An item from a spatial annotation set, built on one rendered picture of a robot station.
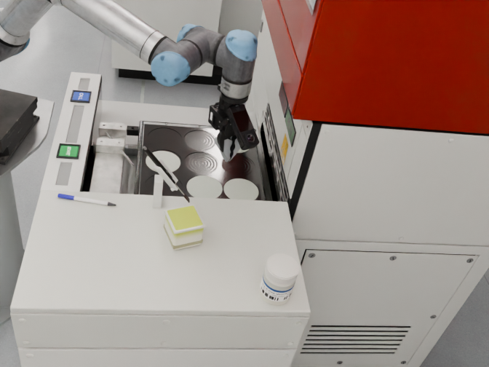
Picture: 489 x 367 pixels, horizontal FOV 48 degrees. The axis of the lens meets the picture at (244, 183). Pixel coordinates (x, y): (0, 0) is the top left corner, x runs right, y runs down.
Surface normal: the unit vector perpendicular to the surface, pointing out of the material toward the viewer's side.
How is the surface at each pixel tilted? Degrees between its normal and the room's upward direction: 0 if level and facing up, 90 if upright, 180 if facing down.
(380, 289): 90
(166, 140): 0
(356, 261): 90
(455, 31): 90
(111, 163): 0
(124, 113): 0
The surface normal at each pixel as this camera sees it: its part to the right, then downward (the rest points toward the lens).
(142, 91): 0.15, -0.74
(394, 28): 0.09, 0.67
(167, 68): -0.41, 0.53
